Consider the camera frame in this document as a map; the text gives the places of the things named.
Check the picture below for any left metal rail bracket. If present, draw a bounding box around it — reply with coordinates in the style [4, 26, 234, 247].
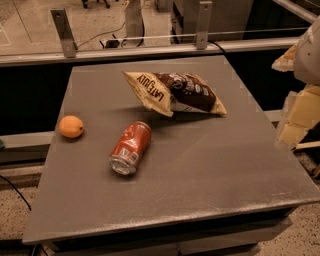
[50, 9, 78, 58]

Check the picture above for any black floor cable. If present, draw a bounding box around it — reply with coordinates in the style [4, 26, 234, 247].
[0, 174, 33, 212]

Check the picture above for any brown Late July chip bag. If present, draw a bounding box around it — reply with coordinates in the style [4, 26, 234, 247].
[123, 72, 227, 117]

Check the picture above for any horizontal metal rail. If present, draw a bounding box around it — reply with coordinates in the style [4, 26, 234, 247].
[0, 37, 299, 67]

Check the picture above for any orange fruit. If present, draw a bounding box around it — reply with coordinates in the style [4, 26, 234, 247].
[58, 115, 84, 138]

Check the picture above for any metal rail bracket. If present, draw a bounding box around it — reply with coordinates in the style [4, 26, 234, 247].
[196, 0, 213, 50]
[50, 9, 78, 58]

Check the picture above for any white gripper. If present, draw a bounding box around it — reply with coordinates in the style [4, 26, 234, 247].
[271, 44, 320, 149]

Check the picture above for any yellow metal frame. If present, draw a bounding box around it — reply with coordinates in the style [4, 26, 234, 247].
[295, 141, 320, 150]

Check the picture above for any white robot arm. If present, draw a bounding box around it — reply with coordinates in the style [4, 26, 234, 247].
[272, 17, 320, 148]

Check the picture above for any red soda can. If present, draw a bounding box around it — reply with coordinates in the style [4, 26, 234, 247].
[109, 121, 151, 175]

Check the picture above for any right metal rail bracket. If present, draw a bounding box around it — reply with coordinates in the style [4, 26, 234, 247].
[196, 0, 213, 50]

